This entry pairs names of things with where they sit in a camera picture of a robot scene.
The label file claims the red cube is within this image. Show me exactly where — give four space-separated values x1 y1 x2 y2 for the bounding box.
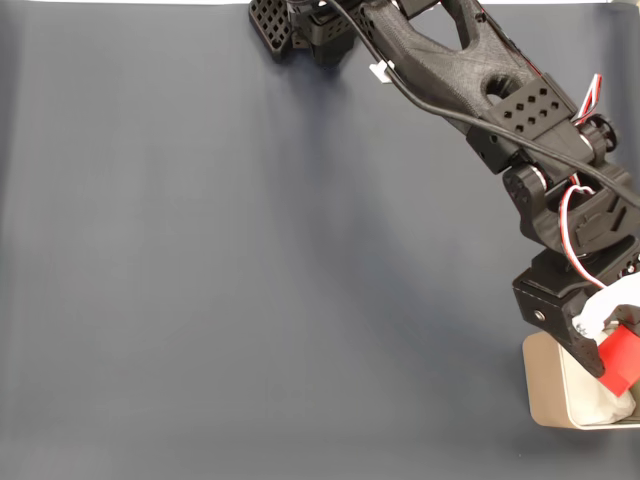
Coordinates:
596 323 640 399

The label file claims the beige box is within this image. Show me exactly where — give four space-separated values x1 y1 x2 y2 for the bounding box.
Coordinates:
521 331 640 431

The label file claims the white crumpled cloth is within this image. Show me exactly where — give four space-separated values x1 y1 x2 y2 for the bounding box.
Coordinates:
563 327 640 426

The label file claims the red white servo wire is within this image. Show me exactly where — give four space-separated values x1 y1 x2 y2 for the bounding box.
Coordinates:
573 73 605 125
558 183 609 290

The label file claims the black camera cable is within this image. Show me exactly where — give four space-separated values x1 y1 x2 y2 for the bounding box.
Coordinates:
322 0 640 209

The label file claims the white cable clip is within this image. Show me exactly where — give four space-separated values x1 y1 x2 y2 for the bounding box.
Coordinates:
368 59 393 85

